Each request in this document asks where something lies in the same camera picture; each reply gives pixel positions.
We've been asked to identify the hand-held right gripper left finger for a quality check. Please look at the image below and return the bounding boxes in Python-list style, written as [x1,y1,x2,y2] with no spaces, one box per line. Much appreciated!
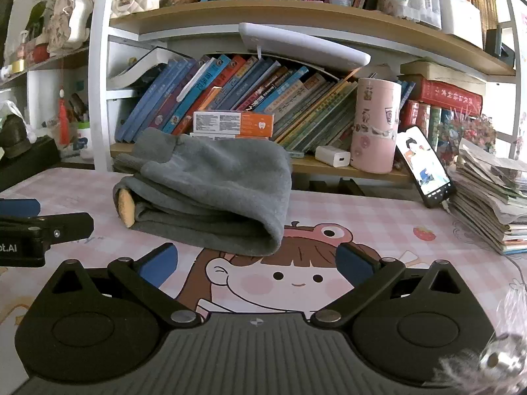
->
[46,243,205,327]

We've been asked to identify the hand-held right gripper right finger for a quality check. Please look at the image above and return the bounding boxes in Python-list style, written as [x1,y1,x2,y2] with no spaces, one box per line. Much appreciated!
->
[310,243,468,327]

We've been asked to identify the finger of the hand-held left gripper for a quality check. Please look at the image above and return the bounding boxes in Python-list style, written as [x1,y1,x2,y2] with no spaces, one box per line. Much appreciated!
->
[0,198,42,217]
[0,213,95,248]

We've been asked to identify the grey fleece garment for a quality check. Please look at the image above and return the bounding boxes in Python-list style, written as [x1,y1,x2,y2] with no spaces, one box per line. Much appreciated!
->
[112,127,294,257]

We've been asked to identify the pink cartoon desk mat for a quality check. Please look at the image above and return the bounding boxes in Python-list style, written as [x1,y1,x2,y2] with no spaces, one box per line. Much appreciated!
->
[0,167,527,395]

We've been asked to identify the black box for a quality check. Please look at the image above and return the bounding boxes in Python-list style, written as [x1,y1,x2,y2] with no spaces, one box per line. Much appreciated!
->
[0,136,62,192]

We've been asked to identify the white jar with green lid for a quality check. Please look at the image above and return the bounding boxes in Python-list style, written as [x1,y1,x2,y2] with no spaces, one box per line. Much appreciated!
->
[76,121,93,160]

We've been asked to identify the red tassel ornament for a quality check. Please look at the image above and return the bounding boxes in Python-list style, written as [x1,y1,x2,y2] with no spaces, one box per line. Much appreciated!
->
[58,60,71,145]

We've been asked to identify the white charger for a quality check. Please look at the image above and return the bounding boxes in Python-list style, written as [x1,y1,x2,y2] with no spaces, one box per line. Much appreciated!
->
[315,145,351,169]

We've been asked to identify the black smartphone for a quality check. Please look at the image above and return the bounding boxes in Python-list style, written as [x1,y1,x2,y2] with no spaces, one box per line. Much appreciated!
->
[395,126,457,208]

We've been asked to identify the pink sticker-covered cup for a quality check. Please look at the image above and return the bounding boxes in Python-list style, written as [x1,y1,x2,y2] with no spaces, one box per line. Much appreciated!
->
[350,77,402,174]

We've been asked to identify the white and wood bookshelf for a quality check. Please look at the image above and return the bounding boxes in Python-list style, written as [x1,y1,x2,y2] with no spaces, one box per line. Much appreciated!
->
[25,0,519,190]

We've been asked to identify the stack of magazines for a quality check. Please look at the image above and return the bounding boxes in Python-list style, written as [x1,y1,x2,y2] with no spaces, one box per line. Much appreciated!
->
[447,138,527,255]

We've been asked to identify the red jar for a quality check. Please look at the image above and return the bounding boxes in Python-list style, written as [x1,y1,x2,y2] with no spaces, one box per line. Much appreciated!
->
[32,35,50,64]

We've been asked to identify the upright red book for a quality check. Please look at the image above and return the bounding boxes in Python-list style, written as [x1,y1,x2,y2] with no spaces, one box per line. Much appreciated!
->
[418,103,431,141]
[401,99,421,132]

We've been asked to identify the orange and white box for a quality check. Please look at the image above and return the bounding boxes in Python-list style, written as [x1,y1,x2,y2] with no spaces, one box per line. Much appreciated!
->
[193,111,274,137]

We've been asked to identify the upright green book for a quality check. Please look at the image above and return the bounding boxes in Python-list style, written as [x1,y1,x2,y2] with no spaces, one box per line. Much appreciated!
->
[428,107,443,149]

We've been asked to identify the crinkled clear plastic wrap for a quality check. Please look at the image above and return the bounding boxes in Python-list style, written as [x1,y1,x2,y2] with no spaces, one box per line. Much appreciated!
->
[432,284,527,395]

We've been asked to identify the row of leaning books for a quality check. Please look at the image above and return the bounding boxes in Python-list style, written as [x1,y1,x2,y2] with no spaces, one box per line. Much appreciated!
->
[114,53,359,153]

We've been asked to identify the shiny metal knob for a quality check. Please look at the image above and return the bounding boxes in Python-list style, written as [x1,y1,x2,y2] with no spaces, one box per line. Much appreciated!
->
[480,337,523,375]

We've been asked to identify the dried flower bouquet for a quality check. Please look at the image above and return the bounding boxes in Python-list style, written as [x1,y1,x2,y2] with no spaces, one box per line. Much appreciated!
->
[436,111,498,165]

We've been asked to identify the green potted plant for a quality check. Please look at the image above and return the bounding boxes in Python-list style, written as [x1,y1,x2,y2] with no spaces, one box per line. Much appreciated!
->
[22,2,48,42]

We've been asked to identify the red boxes on shelf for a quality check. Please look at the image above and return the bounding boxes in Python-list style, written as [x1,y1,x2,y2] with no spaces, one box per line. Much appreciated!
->
[412,76,483,117]

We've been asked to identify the beige thick book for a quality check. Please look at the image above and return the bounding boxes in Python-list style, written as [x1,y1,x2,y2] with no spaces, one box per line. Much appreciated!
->
[399,61,486,85]

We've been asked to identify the small black object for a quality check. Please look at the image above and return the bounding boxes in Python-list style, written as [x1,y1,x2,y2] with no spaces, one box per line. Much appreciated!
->
[486,29,515,66]

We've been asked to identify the floral pen cup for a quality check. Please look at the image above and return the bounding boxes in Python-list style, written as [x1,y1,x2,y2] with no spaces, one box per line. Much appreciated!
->
[376,0,408,19]

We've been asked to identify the white storage box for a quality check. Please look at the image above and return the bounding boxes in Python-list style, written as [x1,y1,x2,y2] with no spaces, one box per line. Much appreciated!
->
[438,0,484,49]

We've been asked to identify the row of yellow slim books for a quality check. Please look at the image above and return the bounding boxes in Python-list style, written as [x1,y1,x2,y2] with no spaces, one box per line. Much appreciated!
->
[461,0,499,34]

